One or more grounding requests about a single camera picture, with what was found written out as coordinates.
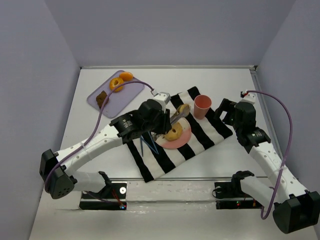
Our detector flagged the brown chocolate pastry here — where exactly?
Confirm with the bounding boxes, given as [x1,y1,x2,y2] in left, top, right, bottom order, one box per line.
[95,90,109,109]

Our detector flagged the orange glazed donut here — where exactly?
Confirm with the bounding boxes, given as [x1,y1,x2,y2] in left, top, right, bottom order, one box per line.
[109,77,125,92]

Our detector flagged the metal serving tongs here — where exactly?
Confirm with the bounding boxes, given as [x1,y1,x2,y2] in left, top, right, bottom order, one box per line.
[152,110,190,141]

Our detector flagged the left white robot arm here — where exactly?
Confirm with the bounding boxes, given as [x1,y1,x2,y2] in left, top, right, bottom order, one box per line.
[39,94,171,199]

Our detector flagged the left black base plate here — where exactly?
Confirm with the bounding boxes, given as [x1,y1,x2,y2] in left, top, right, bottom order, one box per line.
[79,181,128,211]

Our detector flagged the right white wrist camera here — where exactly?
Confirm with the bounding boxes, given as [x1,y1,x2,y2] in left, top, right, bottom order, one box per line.
[240,90,256,105]

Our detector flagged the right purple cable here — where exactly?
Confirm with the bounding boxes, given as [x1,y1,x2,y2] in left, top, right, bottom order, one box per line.
[246,89,294,220]

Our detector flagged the pink plastic cup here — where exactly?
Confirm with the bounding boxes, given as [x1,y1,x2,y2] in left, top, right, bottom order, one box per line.
[193,94,212,120]

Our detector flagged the large beige bagel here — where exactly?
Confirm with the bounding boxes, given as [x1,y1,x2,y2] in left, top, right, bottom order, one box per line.
[164,122,183,142]

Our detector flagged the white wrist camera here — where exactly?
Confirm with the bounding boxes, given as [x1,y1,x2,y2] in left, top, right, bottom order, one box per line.
[240,90,256,105]
[151,89,171,108]

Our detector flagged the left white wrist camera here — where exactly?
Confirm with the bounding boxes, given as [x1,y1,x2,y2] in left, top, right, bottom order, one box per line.
[151,89,171,108]

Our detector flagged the blue plastic knife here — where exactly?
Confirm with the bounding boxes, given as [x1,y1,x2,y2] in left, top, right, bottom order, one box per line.
[145,131,159,155]

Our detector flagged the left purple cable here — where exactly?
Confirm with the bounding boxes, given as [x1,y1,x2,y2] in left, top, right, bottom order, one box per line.
[44,81,157,193]

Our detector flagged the small pale round bun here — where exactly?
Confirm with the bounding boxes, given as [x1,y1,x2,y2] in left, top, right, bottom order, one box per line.
[177,104,191,118]

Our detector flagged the black white striped placemat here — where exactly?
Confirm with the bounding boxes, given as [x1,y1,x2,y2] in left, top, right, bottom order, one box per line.
[127,86,234,183]

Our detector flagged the cream and pink plate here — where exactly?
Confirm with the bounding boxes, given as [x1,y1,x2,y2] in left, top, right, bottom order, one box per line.
[155,117,192,150]

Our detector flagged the orange round bun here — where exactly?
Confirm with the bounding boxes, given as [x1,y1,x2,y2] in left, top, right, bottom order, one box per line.
[119,71,134,82]

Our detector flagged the lavender plastic tray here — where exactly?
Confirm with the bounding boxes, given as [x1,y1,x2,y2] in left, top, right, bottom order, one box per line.
[86,70,145,119]

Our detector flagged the purple cable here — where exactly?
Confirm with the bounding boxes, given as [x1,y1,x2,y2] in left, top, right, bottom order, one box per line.
[44,81,157,193]
[246,89,294,220]

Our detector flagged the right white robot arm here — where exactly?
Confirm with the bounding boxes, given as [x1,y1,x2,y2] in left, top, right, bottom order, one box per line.
[213,98,320,234]

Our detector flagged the blue plastic fork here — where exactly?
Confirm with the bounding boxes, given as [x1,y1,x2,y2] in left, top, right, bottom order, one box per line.
[139,136,144,158]

